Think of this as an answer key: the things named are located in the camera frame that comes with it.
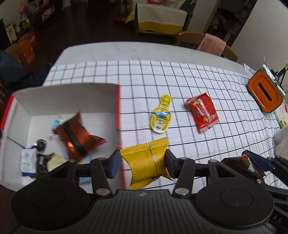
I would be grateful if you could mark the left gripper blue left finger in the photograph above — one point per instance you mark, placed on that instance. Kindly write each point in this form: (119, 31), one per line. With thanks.
(115, 161)

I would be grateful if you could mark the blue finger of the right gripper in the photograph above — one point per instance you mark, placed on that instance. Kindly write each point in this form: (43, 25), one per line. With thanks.
(256, 159)

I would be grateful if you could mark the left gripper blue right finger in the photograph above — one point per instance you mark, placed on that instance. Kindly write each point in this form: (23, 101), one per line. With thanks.
(172, 164)

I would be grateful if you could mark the yellow snack packet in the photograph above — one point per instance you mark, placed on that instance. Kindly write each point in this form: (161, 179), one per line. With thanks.
(147, 162)

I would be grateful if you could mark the copper brown snack packet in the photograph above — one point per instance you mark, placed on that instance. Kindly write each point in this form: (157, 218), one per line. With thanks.
(78, 141)

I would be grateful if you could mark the cream snack packet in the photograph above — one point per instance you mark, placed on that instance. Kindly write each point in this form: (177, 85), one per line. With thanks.
(55, 161)

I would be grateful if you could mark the black snack packet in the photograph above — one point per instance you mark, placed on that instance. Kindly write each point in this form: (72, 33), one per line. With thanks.
(42, 159)

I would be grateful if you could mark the white blue snack packet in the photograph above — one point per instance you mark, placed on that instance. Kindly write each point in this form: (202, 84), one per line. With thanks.
(29, 162)

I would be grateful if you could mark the dark brown snack packet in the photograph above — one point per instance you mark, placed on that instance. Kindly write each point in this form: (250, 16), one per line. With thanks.
(244, 165)

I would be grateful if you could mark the light blue snack packet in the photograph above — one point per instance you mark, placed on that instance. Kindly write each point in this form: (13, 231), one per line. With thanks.
(57, 122)

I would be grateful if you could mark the clear plastic bag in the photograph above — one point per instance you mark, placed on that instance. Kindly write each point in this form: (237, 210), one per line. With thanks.
(280, 143)

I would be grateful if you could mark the yellow minion candy pack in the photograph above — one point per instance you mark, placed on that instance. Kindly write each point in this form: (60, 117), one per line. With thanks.
(160, 117)

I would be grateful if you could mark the colourful paper booklet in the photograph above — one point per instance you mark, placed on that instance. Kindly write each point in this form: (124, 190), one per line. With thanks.
(281, 114)

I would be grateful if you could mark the red snack bag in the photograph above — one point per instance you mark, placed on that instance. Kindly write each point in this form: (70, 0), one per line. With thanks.
(203, 112)

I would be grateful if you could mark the white black grid tablecloth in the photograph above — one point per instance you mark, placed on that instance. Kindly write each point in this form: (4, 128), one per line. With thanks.
(242, 125)

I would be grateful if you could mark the orange green tissue box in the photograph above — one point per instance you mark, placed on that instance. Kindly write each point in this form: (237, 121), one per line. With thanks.
(266, 91)

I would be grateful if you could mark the red and white cardboard box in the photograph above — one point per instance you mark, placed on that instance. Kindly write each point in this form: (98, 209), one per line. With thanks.
(44, 126)

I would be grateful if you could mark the pink towel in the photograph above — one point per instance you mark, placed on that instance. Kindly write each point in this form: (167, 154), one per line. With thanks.
(212, 45)

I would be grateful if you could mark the sofa with cream cover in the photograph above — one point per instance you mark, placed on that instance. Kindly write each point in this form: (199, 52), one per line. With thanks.
(162, 17)

